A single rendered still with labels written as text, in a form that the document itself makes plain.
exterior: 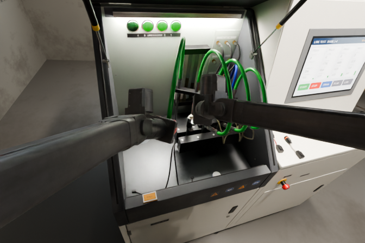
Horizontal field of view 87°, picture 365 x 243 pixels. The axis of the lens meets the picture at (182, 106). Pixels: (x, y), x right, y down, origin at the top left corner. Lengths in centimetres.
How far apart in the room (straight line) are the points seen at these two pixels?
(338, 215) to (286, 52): 174
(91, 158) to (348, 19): 109
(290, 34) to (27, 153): 89
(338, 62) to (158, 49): 86
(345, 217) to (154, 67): 207
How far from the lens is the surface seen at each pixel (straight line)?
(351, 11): 113
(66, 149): 25
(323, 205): 232
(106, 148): 31
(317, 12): 99
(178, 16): 85
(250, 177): 91
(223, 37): 100
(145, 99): 47
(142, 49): 91
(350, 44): 121
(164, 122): 55
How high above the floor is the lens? 169
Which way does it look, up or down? 43 degrees down
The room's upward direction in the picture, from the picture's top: 8 degrees clockwise
